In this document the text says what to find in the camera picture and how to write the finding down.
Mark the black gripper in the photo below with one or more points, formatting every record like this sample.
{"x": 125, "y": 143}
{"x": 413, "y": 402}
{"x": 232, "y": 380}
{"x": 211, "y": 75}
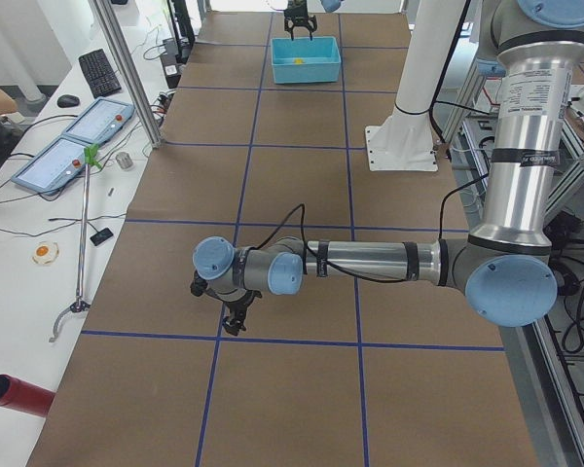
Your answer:
{"x": 299, "y": 13}
{"x": 235, "y": 305}

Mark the small black phone device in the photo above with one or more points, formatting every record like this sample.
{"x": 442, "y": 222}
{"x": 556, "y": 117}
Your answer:
{"x": 100, "y": 237}

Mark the teach pendant tablet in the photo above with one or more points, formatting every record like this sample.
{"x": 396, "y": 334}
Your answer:
{"x": 100, "y": 121}
{"x": 54, "y": 167}

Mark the grey aluminium frame post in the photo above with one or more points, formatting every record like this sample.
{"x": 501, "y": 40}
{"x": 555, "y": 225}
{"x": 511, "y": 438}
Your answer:
{"x": 118, "y": 46}

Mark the fried egg toy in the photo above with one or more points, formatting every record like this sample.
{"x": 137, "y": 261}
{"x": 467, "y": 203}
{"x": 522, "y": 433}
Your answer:
{"x": 45, "y": 253}

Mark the metal reacher grabber tool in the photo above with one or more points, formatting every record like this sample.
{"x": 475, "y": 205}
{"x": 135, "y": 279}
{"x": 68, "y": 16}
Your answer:
{"x": 80, "y": 304}

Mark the red cylinder tube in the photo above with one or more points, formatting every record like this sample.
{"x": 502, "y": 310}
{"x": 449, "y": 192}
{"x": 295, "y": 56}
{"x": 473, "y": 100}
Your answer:
{"x": 25, "y": 397}

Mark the light blue plastic bin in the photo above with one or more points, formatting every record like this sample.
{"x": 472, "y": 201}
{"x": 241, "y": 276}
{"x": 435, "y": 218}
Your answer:
{"x": 305, "y": 60}

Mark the near teach pendant tablet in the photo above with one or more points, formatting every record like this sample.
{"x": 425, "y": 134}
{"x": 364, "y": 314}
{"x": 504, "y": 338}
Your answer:
{"x": 54, "y": 167}

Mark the far teach pendant tablet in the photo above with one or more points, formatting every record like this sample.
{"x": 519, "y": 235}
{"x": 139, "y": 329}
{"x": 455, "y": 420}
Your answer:
{"x": 100, "y": 121}

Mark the black keyboard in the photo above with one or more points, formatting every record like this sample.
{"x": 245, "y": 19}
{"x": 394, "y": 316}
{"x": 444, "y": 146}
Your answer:
{"x": 99, "y": 73}

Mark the small silver metal cylinder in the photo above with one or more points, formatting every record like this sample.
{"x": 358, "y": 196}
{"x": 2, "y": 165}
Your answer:
{"x": 124, "y": 160}

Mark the black computer mouse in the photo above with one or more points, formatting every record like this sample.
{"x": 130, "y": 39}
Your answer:
{"x": 68, "y": 101}

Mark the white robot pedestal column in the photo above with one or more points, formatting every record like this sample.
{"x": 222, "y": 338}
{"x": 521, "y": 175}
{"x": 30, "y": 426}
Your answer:
{"x": 404, "y": 141}

